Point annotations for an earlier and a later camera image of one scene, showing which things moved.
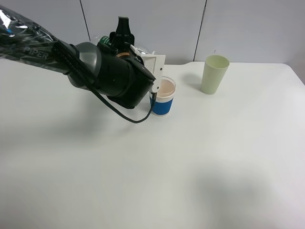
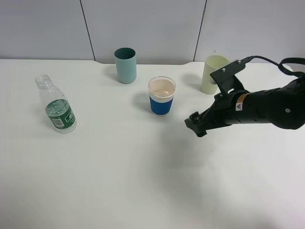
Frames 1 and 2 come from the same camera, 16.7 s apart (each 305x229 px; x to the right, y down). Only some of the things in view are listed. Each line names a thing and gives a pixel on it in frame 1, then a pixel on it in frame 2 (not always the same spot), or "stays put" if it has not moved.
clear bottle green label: (106, 39) → (58, 110)
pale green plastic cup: (214, 69) stays put
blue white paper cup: (163, 102) stays put
